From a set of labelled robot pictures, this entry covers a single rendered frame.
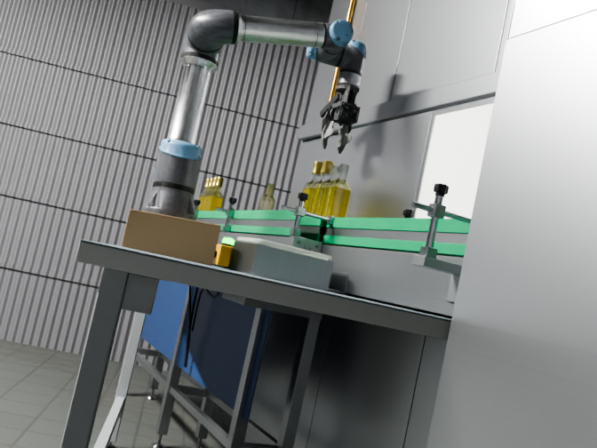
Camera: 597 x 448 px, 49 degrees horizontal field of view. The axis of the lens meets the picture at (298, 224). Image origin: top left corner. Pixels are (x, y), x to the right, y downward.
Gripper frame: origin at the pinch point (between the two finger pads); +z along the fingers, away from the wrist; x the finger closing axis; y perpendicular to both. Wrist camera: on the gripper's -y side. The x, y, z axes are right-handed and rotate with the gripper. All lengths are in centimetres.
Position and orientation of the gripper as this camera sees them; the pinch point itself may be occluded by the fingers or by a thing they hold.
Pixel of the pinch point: (331, 148)
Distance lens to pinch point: 218.7
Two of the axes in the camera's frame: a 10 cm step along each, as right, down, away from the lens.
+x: 8.8, 2.3, 4.3
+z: -2.1, 9.7, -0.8
